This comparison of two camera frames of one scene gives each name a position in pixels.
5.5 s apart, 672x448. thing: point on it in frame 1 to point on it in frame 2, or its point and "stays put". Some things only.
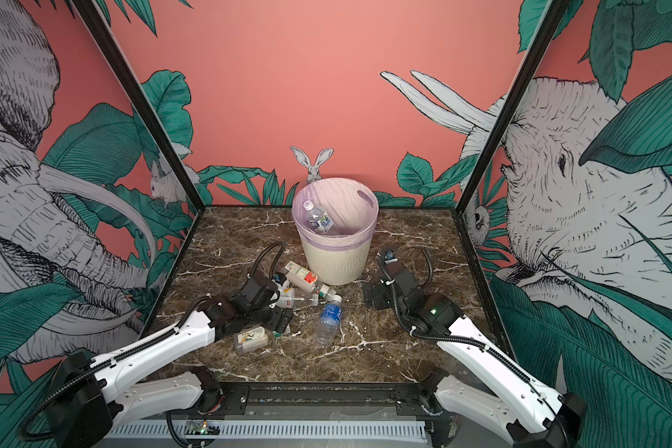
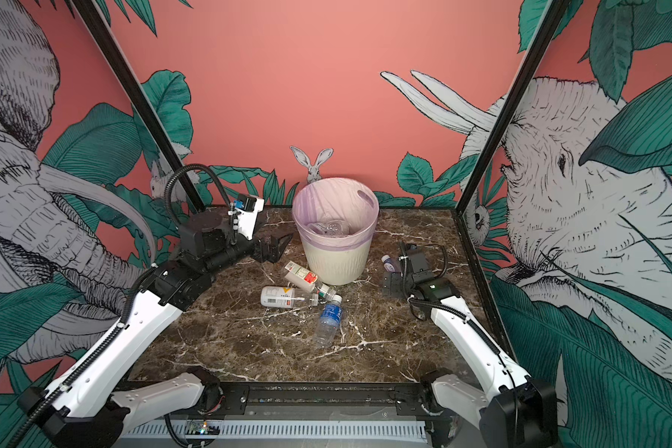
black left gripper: x=274 y=323 to x=274 y=253
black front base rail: x=327 y=399 stays put
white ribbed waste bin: x=337 y=267 stays put
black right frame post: x=550 y=25 stays put
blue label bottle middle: x=330 y=318 stays put
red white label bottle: x=308 y=281 stays put
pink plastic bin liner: x=352 y=206 stays put
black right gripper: x=379 y=289 to x=396 y=289
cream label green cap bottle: x=254 y=339 to x=329 y=228
